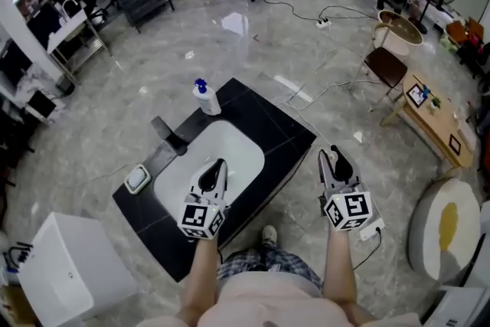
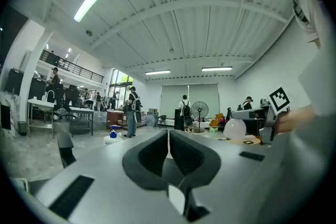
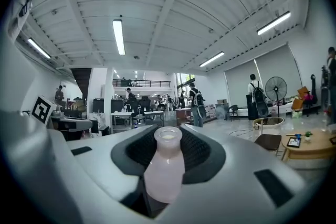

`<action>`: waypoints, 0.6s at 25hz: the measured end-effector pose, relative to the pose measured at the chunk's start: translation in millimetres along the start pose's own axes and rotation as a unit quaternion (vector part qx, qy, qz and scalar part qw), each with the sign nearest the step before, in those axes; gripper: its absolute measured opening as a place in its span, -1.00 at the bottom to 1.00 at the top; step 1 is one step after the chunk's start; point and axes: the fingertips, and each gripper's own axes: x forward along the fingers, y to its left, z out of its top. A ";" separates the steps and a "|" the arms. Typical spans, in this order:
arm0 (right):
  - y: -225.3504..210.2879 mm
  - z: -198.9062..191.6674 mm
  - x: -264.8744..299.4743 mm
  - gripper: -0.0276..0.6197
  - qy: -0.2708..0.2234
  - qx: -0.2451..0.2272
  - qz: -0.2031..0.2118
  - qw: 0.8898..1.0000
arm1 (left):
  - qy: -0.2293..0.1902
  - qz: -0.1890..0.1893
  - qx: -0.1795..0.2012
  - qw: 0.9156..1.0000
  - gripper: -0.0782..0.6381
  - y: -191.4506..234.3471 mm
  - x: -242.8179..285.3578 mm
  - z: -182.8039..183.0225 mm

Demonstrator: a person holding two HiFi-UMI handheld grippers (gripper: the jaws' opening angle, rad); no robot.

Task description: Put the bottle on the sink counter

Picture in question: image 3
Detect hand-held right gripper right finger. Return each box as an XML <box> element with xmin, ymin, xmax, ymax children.
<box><xmin>157</xmin><ymin>124</ymin><xmax>312</xmax><ymax>224</ymax></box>

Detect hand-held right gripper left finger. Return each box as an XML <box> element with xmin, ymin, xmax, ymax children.
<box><xmin>65</xmin><ymin>124</ymin><xmax>160</xmax><ymax>224</ymax></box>

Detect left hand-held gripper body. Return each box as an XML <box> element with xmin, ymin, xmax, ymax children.
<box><xmin>30</xmin><ymin>95</ymin><xmax>93</xmax><ymax>132</ymax></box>

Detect pink translucent bottle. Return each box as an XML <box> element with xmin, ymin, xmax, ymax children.
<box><xmin>143</xmin><ymin>126</ymin><xmax>186</xmax><ymax>204</ymax></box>

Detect white sink counter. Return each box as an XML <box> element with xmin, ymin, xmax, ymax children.
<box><xmin>111</xmin><ymin>110</ymin><xmax>165</xmax><ymax>127</ymax></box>

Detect dark staircase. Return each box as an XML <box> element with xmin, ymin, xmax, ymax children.
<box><xmin>70</xmin><ymin>68</ymin><xmax>92</xmax><ymax>100</ymax></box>

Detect brown chair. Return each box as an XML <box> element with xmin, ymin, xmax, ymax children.
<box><xmin>254</xmin><ymin>134</ymin><xmax>282</xmax><ymax>157</ymax></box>

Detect long ceiling light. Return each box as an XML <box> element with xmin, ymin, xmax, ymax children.
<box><xmin>256</xmin><ymin>11</ymin><xmax>292</xmax><ymax>36</ymax></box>
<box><xmin>112</xmin><ymin>19</ymin><xmax>126</xmax><ymax>56</ymax></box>
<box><xmin>27</xmin><ymin>37</ymin><xmax>52</xmax><ymax>59</ymax></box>
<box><xmin>199</xmin><ymin>51</ymin><xmax>226</xmax><ymax>68</ymax></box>

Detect round beige basket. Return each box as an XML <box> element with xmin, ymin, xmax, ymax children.
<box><xmin>253</xmin><ymin>116</ymin><xmax>285</xmax><ymax>136</ymax></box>

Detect dark wicker chair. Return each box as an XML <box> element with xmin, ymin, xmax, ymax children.
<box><xmin>227</xmin><ymin>104</ymin><xmax>239</xmax><ymax>121</ymax></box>

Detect reddish brown cabinet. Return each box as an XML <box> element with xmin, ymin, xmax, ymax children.
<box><xmin>175</xmin><ymin>108</ymin><xmax>193</xmax><ymax>126</ymax></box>

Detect round wooden coffee table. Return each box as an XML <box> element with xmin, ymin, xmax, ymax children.
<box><xmin>281</xmin><ymin>128</ymin><xmax>336</xmax><ymax>162</ymax></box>

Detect black balcony railing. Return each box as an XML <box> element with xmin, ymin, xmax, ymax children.
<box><xmin>112</xmin><ymin>79</ymin><xmax>171</xmax><ymax>88</ymax></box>

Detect black standing fan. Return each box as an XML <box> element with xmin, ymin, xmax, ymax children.
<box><xmin>265</xmin><ymin>76</ymin><xmax>288</xmax><ymax>118</ymax></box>

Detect orange cardboard boxes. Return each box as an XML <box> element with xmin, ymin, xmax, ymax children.
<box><xmin>291</xmin><ymin>86</ymin><xmax>312</xmax><ymax>110</ymax></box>

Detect black picture frame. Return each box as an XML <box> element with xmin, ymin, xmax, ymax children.
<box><xmin>287</xmin><ymin>136</ymin><xmax>301</xmax><ymax>149</ymax></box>

